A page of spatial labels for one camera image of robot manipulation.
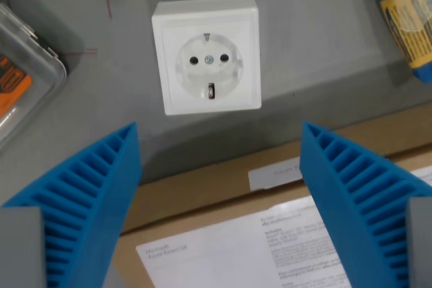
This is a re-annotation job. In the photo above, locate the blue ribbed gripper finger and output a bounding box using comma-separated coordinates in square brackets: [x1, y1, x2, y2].
[298, 120, 432, 288]
[0, 121, 143, 288]

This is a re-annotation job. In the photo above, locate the brown cardboard box white label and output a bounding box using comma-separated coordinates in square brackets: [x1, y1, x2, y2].
[113, 103, 432, 288]

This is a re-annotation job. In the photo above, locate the clear plastic case orange insert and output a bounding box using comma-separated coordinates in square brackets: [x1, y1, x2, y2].
[0, 2, 68, 151]

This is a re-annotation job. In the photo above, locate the blue yellow plastic package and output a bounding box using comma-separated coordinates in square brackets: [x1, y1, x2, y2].
[367, 0, 432, 84]

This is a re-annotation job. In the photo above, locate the white wall socket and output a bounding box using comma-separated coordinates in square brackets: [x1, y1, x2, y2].
[151, 0, 263, 117]

